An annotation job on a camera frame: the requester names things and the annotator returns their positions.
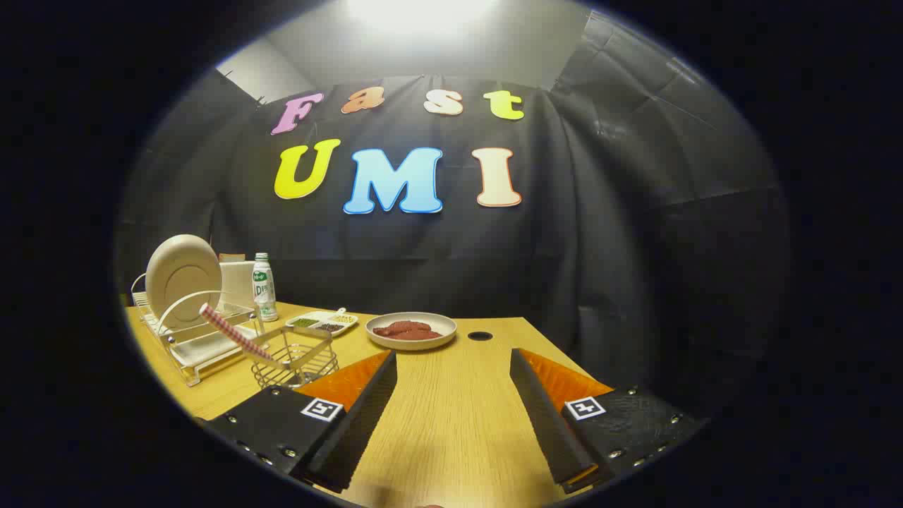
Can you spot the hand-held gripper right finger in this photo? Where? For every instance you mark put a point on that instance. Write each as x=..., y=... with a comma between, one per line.
x=554, y=423

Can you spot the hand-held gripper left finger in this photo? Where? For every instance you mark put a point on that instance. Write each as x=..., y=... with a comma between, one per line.
x=360, y=423

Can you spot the beige round plate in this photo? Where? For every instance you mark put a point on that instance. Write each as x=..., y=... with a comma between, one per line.
x=183, y=279

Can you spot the white divided condiment dish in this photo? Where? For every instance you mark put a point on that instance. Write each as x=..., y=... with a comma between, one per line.
x=321, y=323

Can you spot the beige plate with meat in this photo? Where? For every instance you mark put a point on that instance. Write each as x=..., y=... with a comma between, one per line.
x=444, y=331

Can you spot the red meat patty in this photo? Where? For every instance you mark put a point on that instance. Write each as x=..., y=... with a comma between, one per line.
x=420, y=330
x=386, y=330

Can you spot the white green label bottle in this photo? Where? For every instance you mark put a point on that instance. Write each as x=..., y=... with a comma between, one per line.
x=264, y=289

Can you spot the black backdrop cloth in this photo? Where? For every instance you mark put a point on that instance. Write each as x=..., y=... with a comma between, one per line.
x=423, y=261

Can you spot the white toaster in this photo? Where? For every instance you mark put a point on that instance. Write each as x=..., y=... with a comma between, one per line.
x=236, y=282

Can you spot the brown bread slice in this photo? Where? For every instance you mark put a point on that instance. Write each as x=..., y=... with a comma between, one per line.
x=230, y=257

